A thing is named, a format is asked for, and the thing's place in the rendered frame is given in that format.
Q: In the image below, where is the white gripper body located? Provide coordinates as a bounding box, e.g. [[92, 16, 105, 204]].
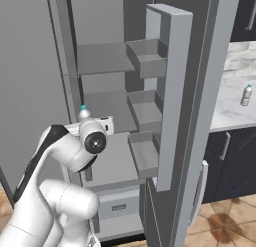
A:
[[63, 122, 83, 137]]

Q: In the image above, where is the grey freezer shelf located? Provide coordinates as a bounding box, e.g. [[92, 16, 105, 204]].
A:
[[79, 131, 140, 192], [75, 41, 137, 77], [82, 89, 138, 135]]

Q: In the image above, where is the grey door bin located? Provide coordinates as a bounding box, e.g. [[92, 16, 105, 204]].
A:
[[127, 130, 161, 179], [126, 89, 165, 133], [125, 38, 169, 80]]

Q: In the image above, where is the grey fridge door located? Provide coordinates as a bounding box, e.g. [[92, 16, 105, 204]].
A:
[[0, 0, 73, 206]]

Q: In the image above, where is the pale grey freezer drawer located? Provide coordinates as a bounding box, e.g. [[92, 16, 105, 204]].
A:
[[93, 189, 145, 241]]

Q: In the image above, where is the grey freezer door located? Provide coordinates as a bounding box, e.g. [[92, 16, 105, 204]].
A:
[[143, 0, 243, 247]]

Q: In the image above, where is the clear water bottle teal cap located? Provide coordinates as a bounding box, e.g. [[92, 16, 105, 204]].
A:
[[77, 104, 92, 122], [240, 83, 254, 108]]

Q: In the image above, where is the grey fridge cabinet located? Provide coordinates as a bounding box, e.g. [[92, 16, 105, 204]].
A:
[[45, 0, 162, 243]]

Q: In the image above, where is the black base cabinet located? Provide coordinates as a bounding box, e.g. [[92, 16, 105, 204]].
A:
[[201, 126, 256, 205]]

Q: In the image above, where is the pale freezer door handle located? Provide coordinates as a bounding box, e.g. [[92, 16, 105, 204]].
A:
[[189, 159, 210, 228]]

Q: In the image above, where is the silver base cabinet handle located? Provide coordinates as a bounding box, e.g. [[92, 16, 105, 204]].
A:
[[219, 131, 232, 162]]

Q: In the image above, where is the black wall cabinet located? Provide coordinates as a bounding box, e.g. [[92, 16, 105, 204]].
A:
[[230, 0, 256, 43]]

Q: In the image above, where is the silver wall cabinet handle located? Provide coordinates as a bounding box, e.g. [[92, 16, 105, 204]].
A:
[[245, 2, 256, 32]]

